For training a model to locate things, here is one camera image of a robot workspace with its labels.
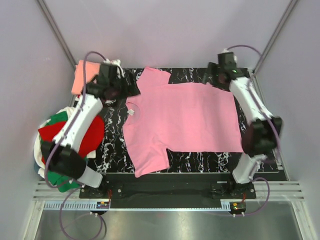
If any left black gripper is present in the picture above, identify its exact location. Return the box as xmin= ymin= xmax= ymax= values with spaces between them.
xmin=111 ymin=72 xmax=141 ymax=102

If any aluminium rail profile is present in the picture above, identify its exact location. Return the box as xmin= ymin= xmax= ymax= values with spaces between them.
xmin=31 ymin=181 xmax=305 ymax=202

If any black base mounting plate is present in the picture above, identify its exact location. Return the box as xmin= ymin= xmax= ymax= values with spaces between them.
xmin=79 ymin=172 xmax=257 ymax=200

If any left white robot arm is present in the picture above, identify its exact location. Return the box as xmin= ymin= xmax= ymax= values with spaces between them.
xmin=40 ymin=59 xmax=140 ymax=198

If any red t shirt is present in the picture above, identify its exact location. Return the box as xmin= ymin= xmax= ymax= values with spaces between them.
xmin=33 ymin=111 xmax=105 ymax=168

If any green t shirt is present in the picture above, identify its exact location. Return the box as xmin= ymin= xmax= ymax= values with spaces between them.
xmin=43 ymin=111 xmax=79 ymax=193

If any pink t shirt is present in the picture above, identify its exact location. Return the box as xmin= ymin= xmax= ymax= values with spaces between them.
xmin=123 ymin=67 xmax=243 ymax=177

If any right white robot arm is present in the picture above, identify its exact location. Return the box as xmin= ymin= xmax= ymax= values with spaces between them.
xmin=202 ymin=49 xmax=283 ymax=199

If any slotted cable duct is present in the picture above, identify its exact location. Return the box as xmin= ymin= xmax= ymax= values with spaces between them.
xmin=43 ymin=201 xmax=231 ymax=211

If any right aluminium frame post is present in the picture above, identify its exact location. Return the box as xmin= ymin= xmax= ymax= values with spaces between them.
xmin=253 ymin=0 xmax=299 ymax=74

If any folded peach t shirt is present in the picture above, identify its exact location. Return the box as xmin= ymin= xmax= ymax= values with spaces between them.
xmin=71 ymin=60 xmax=101 ymax=95

